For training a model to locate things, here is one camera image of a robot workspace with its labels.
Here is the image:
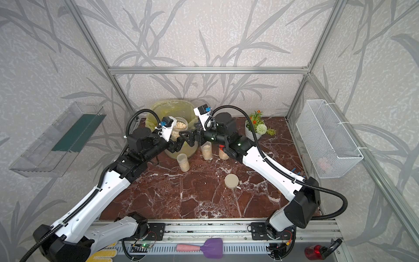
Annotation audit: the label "green circuit board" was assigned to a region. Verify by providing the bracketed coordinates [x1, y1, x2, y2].
[132, 242, 155, 251]

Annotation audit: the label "purple scoop pink handle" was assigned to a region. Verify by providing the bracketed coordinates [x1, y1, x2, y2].
[176, 238, 223, 259]

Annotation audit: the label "red lid oatmeal jar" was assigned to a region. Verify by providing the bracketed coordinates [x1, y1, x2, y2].
[218, 147, 230, 160]

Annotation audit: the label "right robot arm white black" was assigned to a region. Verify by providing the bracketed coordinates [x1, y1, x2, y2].
[181, 104, 348, 238]

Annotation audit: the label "open clear oatmeal jar tall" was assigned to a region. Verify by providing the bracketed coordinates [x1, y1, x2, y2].
[201, 141, 213, 160]

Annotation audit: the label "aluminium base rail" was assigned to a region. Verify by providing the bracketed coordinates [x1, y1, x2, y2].
[148, 218, 343, 244]

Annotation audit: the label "white wire wall basket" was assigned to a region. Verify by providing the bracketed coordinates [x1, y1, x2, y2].
[296, 99, 364, 179]

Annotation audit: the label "yellow dotted work glove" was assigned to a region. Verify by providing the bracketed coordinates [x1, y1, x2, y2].
[86, 242, 118, 262]

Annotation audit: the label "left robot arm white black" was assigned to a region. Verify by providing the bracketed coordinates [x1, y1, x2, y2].
[21, 109, 178, 262]

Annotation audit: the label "clear plastic wall shelf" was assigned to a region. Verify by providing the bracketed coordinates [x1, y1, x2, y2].
[9, 102, 106, 178]

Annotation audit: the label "open clear oatmeal jar small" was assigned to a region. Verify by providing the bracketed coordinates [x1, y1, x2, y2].
[176, 153, 190, 172]

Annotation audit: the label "mesh trash bin yellow bag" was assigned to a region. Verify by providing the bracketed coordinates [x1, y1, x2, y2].
[151, 100, 198, 159]

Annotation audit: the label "white pot artificial flowers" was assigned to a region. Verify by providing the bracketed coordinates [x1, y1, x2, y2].
[245, 110, 276, 141]

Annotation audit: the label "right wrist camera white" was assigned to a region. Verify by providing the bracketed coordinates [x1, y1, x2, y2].
[194, 104, 212, 131]

